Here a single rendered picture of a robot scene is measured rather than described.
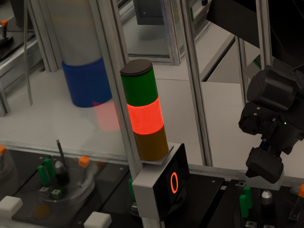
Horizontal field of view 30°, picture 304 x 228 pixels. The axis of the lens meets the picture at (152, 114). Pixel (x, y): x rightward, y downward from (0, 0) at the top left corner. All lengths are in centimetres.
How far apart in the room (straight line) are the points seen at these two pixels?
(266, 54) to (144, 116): 42
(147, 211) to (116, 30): 29
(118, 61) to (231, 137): 86
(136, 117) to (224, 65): 143
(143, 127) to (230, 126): 86
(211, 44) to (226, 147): 72
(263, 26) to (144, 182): 45
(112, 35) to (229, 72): 154
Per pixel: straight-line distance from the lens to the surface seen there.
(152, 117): 86
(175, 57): 209
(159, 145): 88
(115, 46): 82
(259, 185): 110
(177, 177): 95
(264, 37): 118
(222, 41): 225
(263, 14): 116
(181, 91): 192
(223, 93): 187
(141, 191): 89
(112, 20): 81
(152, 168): 91
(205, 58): 213
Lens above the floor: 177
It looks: 30 degrees down
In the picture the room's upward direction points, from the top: 11 degrees counter-clockwise
